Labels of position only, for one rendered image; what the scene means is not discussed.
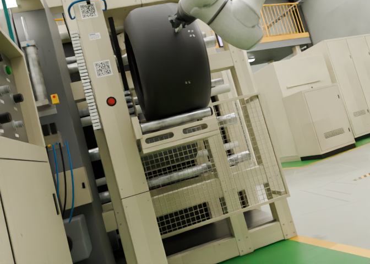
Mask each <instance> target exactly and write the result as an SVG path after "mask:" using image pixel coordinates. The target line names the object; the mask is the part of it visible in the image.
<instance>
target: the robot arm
mask: <svg viewBox="0 0 370 264"><path fill-rule="evenodd" d="M264 2H265V0H232V1H231V0H179V3H178V9H177V13H175V16H173V15H168V19H169V22H170V23H171V25H172V28H174V29H175V32H176V33H177V32H179V31H180V30H181V29H182V27H183V28H185V27H186V24H187V25H189V24H191V23H192V22H194V21H195V20H197V19H200V20H201V21H203V22H204V23H205V24H207V25H208V26H209V27H210V28H212V30H213V31H214V32H215V33H216V34H217V35H218V36H219V37H221V38H222V39H223V40H224V41H226V42H227V43H228V44H230V45H232V46H234V47H236V48H238V49H241V50H251V49H253V48H254V47H256V46H257V45H258V44H259V43H260V42H261V40H262V38H263V29H262V26H261V25H260V24H259V19H260V18H261V16H260V10H261V8H262V5H263V4H264Z"/></svg>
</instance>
